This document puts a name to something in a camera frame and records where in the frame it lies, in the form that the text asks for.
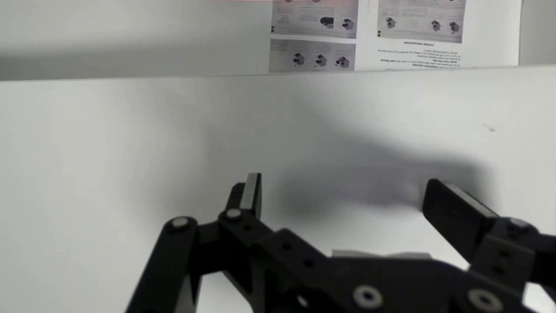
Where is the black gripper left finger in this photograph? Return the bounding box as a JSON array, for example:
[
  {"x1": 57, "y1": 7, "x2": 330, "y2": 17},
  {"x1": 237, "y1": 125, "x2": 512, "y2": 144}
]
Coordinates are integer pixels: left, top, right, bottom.
[{"x1": 123, "y1": 170, "x2": 333, "y2": 313}]

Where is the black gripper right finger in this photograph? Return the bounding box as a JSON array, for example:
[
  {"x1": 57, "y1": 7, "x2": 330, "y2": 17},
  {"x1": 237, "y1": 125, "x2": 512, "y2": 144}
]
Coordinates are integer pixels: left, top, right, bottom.
[{"x1": 418, "y1": 175, "x2": 556, "y2": 292}]

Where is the small text label paper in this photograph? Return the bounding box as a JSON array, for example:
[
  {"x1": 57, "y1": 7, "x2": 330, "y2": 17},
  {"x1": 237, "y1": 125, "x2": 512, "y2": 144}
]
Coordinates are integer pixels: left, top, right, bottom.
[{"x1": 371, "y1": 38, "x2": 467, "y2": 73}]

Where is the printed socket photo notice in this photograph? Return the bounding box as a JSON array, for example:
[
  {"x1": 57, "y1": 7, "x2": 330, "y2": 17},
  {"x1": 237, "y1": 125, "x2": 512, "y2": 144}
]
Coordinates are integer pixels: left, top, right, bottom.
[
  {"x1": 269, "y1": 0, "x2": 359, "y2": 40},
  {"x1": 267, "y1": 38, "x2": 357, "y2": 74},
  {"x1": 375, "y1": 0, "x2": 469, "y2": 45}
]

